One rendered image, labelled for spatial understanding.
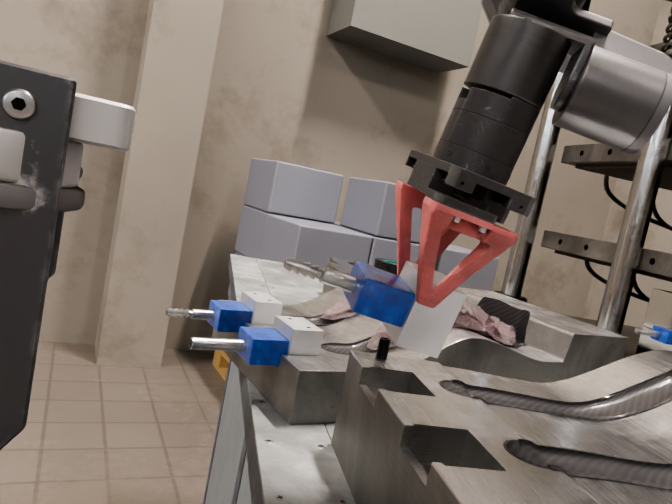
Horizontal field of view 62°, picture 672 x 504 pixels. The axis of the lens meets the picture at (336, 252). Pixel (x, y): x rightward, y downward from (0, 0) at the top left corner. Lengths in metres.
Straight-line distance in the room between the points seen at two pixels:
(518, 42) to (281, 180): 2.28
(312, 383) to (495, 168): 0.28
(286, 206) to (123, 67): 1.08
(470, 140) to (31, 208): 0.28
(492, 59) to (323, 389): 0.34
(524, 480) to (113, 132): 0.27
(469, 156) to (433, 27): 2.97
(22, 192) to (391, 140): 3.37
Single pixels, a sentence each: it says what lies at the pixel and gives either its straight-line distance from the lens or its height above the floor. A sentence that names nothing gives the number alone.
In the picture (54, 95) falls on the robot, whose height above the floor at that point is 1.04.
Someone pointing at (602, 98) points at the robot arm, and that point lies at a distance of 0.41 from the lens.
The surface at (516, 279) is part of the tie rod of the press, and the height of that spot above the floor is 0.88.
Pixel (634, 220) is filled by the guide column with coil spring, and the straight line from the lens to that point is 1.42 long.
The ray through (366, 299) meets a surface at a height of 0.96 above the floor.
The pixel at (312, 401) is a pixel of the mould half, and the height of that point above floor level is 0.82.
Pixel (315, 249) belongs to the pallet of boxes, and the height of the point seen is 0.78.
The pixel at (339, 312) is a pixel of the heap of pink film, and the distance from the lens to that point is 0.75.
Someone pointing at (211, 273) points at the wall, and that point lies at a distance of 3.22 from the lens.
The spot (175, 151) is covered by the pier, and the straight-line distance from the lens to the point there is 2.80.
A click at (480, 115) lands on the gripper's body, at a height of 1.10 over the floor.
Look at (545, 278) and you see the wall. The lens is 4.46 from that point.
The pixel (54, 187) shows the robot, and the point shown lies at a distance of 0.21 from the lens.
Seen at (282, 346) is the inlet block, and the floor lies 0.86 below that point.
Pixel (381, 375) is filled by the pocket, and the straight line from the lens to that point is 0.48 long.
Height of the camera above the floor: 1.03
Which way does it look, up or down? 6 degrees down
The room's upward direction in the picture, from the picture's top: 11 degrees clockwise
